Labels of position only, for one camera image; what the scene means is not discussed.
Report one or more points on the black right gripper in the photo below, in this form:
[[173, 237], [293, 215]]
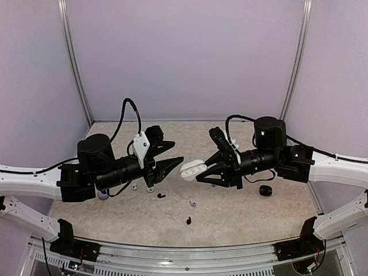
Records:
[[232, 171]]

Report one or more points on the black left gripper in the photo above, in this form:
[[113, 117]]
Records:
[[163, 167]]

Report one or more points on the white earbud charging case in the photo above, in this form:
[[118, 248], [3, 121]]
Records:
[[190, 170]]

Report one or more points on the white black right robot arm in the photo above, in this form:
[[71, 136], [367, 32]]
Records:
[[298, 162]]

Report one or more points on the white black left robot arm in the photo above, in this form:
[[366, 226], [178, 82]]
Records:
[[94, 169]]

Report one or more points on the black earbud charging case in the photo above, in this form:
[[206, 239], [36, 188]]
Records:
[[265, 190]]

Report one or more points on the purple earbud charging case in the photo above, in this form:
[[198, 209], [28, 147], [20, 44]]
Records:
[[102, 196]]

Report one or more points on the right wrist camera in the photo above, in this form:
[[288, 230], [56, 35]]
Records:
[[224, 143]]

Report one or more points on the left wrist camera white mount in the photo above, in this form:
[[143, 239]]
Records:
[[141, 145]]

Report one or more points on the aluminium front rail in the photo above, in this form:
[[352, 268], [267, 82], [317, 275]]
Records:
[[125, 259]]

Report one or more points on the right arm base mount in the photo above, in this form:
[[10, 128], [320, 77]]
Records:
[[307, 243]]

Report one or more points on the aluminium corner post left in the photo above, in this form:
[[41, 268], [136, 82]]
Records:
[[68, 40]]

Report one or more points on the aluminium corner post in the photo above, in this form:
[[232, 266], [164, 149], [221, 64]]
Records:
[[298, 57], [68, 40]]

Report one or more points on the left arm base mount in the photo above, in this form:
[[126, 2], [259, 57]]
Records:
[[66, 244]]

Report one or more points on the aluminium corner post right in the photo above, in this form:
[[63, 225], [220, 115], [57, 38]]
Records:
[[298, 57]]

